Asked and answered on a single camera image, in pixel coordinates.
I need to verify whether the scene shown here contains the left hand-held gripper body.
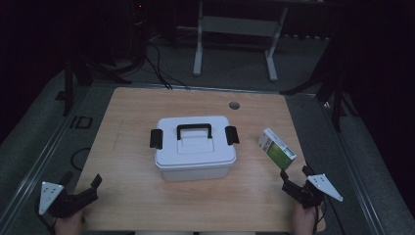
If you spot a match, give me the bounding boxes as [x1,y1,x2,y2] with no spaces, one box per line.
[37,180,99,219]

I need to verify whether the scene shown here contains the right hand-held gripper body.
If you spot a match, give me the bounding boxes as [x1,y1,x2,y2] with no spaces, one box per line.
[281,173,345,210]

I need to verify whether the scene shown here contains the green and white medicine box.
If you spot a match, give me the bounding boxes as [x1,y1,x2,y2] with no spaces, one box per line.
[256,127,298,170]

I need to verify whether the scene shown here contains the white plastic storage box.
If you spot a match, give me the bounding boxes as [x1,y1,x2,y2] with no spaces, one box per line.
[154,156,238,182]

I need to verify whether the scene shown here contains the white lid with black handle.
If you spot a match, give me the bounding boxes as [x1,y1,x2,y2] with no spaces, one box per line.
[149,115,241,170]

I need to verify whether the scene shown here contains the person's left hand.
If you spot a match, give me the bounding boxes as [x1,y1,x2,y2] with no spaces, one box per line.
[53,209,86,235]

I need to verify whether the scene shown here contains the person's right hand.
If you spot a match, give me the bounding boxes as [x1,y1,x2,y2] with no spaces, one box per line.
[292,203,324,235]

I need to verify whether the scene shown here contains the black metal stand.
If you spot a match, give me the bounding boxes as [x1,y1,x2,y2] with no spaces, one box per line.
[55,45,133,118]
[279,38,360,133]

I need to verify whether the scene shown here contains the dark device with red light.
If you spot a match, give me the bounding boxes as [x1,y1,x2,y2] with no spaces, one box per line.
[128,0,150,68]

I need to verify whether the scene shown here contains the black looped floor cable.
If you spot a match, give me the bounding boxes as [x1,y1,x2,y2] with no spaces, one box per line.
[69,146,93,172]

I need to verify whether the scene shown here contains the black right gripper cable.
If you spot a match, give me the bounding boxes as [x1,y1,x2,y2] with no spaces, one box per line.
[313,195,347,235]

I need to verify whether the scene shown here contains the black square floor bracket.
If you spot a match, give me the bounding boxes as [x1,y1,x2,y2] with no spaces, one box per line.
[69,115,94,130]

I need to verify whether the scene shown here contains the black floor cables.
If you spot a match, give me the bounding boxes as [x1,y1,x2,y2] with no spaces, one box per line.
[143,41,191,91]

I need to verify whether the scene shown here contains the white metal desk frame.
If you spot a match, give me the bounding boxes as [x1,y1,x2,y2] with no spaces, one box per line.
[177,0,331,83]

